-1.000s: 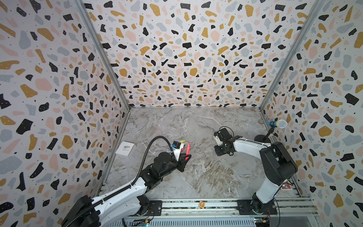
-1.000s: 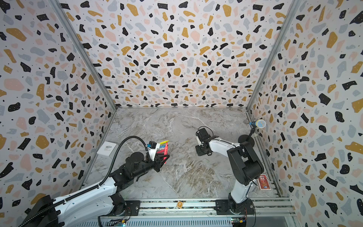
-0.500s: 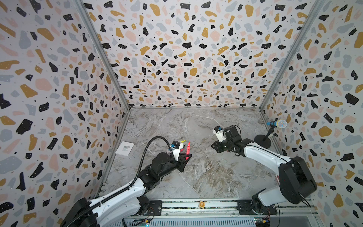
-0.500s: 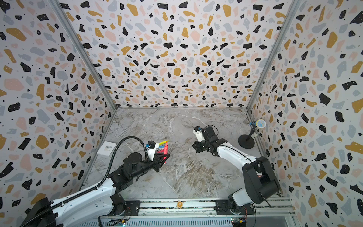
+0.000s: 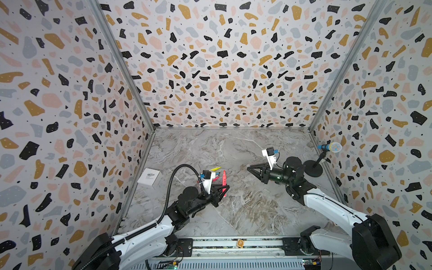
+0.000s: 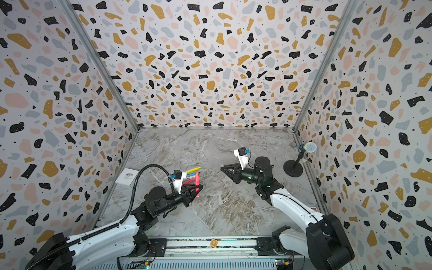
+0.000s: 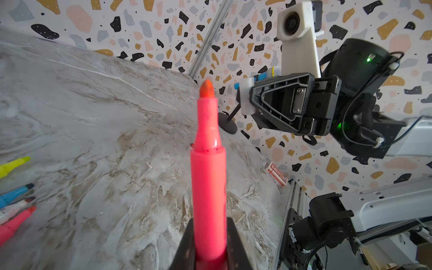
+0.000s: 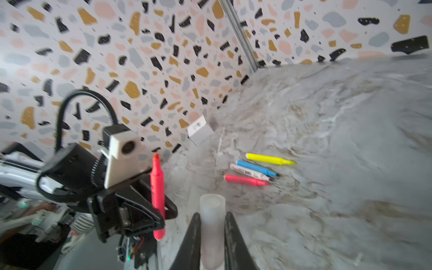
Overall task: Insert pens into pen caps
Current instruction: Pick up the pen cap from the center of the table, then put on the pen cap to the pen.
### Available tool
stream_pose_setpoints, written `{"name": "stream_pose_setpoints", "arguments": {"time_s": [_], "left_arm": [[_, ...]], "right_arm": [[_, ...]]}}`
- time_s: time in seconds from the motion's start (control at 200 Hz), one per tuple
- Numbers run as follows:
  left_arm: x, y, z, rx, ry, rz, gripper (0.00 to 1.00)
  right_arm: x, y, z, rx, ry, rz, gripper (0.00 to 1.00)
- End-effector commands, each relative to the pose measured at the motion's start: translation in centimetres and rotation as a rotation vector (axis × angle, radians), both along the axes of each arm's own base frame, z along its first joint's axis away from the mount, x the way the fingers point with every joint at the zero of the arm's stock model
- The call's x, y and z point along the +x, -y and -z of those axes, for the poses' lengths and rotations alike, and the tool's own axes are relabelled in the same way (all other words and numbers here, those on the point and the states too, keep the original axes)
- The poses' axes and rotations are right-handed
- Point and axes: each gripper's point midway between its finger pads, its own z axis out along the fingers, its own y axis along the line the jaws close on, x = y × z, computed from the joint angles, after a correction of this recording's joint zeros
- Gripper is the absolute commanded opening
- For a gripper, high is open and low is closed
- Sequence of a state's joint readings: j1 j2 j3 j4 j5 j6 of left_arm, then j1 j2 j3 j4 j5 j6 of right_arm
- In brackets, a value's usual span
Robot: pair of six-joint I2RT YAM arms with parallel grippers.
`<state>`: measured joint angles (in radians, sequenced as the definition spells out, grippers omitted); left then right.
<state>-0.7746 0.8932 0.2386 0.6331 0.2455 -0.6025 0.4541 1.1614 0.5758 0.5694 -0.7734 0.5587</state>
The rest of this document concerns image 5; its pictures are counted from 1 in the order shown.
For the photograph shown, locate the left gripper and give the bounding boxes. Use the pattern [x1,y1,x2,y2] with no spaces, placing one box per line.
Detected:
[186,184,230,218]

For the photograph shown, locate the pink highlighter pen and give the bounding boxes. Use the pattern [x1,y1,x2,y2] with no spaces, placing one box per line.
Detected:
[222,171,227,198]

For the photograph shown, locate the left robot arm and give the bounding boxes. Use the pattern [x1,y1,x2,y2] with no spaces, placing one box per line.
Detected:
[72,184,230,270]

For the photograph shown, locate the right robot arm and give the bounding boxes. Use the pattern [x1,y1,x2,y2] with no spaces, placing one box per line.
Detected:
[247,156,402,270]

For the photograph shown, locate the yellow highlighter pen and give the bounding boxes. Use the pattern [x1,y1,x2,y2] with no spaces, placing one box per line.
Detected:
[210,166,221,172]

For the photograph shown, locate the black microphone stand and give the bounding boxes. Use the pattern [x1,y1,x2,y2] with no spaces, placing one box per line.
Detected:
[303,151,327,177]

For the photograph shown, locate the white small box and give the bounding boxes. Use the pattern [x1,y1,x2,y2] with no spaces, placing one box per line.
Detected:
[137,168,160,187]

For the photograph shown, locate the blue microphone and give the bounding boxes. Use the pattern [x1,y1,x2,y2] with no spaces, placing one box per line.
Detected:
[317,142,343,153]

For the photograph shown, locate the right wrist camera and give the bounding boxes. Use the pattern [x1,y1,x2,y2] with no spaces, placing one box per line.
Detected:
[262,147,279,170]

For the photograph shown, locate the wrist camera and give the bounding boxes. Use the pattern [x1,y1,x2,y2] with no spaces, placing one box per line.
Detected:
[262,147,279,170]
[200,170,217,194]

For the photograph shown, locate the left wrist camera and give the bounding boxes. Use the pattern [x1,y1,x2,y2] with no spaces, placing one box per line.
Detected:
[200,170,217,194]

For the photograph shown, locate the orange tag on rail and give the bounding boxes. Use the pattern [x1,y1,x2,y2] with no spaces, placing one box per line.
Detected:
[236,239,244,248]

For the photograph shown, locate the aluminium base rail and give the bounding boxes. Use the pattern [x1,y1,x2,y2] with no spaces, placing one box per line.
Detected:
[128,236,382,270]

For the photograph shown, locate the black corrugated cable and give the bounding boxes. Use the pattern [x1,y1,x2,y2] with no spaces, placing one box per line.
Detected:
[72,164,203,270]

